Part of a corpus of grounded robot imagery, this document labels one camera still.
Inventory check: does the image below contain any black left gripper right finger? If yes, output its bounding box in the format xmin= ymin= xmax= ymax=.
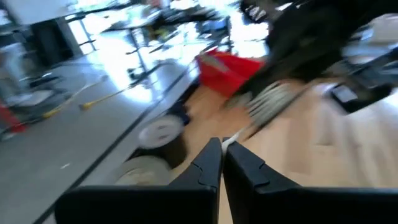
xmin=223 ymin=141 xmax=398 ymax=224

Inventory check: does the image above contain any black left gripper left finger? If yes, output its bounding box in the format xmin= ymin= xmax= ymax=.
xmin=55 ymin=137 xmax=223 ymax=224

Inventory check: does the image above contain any white cord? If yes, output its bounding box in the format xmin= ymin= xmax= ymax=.
xmin=221 ymin=81 xmax=300 ymax=156

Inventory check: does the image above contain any black plastic spool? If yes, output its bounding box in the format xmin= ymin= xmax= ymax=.
xmin=223 ymin=77 xmax=312 ymax=138

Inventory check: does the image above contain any red plastic bin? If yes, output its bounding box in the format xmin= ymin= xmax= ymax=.
xmin=195 ymin=48 xmax=266 ymax=100

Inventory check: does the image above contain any small blue black spool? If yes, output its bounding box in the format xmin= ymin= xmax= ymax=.
xmin=169 ymin=102 xmax=193 ymax=126

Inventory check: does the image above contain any black desk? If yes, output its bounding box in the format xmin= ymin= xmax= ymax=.
xmin=102 ymin=9 xmax=231 ymax=79

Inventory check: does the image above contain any red pole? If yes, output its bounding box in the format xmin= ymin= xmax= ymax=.
xmin=0 ymin=104 xmax=28 ymax=135

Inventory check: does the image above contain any black stool base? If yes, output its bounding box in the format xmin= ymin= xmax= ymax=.
xmin=18 ymin=73 xmax=67 ymax=95

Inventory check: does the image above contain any black shelf rack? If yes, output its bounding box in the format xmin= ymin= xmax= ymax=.
xmin=30 ymin=18 xmax=84 ymax=67

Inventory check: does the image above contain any whiteboard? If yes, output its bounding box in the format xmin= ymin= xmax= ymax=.
xmin=0 ymin=0 xmax=79 ymax=26

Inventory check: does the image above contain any grey duct tape roll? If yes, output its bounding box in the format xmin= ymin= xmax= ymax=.
xmin=113 ymin=155 xmax=172 ymax=187

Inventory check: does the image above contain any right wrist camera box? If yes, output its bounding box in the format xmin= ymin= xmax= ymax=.
xmin=328 ymin=82 xmax=393 ymax=115

